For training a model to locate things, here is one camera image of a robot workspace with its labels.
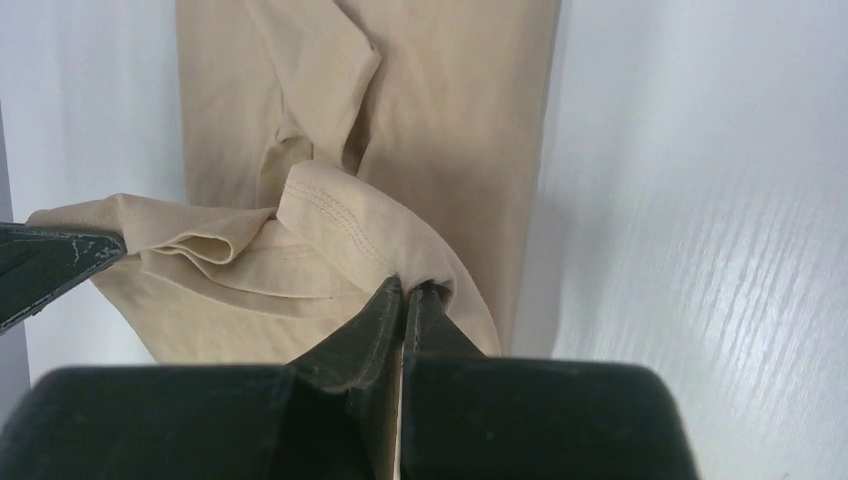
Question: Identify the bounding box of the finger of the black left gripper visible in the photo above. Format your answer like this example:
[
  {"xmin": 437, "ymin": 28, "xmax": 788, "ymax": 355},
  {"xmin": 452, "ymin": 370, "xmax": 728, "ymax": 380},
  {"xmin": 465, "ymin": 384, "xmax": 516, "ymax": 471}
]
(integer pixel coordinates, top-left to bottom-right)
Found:
[{"xmin": 1, "ymin": 223, "xmax": 127, "ymax": 334}]

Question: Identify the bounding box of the beige t-shirt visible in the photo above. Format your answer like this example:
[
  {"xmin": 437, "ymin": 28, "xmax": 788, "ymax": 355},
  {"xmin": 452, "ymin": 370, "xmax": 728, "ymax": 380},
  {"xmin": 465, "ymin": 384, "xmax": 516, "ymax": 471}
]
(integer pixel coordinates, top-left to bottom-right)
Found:
[{"xmin": 28, "ymin": 1, "xmax": 558, "ymax": 363}]

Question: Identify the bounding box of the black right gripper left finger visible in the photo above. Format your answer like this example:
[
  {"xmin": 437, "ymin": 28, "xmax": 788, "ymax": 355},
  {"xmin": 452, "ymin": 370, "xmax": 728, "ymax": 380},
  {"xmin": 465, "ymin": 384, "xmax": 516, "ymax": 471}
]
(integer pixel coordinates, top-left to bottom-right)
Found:
[{"xmin": 1, "ymin": 277, "xmax": 404, "ymax": 479}]

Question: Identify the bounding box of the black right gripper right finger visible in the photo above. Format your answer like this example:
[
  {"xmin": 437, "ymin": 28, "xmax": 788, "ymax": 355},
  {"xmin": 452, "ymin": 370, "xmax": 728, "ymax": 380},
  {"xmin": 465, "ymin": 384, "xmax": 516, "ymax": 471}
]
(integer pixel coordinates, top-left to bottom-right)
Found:
[{"xmin": 400, "ymin": 283, "xmax": 698, "ymax": 479}]

